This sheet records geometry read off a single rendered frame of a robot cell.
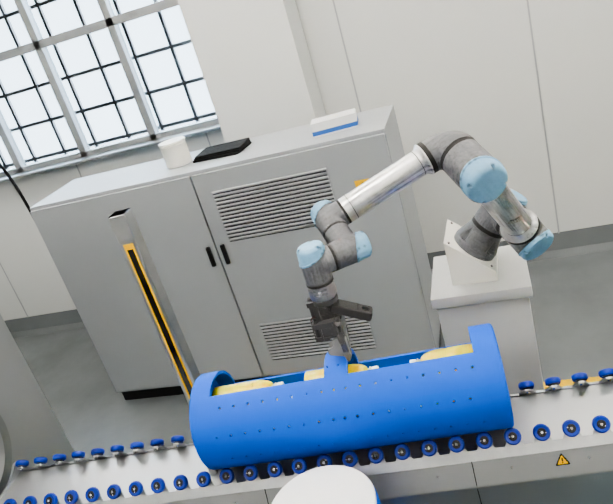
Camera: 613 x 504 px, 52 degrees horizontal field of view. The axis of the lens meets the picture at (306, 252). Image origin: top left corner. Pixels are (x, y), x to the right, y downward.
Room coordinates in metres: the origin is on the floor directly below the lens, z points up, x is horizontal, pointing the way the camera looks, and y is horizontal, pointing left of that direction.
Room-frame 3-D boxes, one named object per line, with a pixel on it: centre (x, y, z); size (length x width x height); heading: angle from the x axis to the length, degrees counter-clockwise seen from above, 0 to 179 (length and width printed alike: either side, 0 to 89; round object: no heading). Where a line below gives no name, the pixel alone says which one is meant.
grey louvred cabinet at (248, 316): (3.62, 0.40, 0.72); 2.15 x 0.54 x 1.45; 71
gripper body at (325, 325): (1.53, 0.00, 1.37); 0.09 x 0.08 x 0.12; 77
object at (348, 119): (3.33, -0.35, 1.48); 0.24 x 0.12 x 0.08; 79
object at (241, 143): (3.62, 0.29, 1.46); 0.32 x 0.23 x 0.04; 71
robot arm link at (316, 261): (1.53, -0.01, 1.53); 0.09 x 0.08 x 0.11; 102
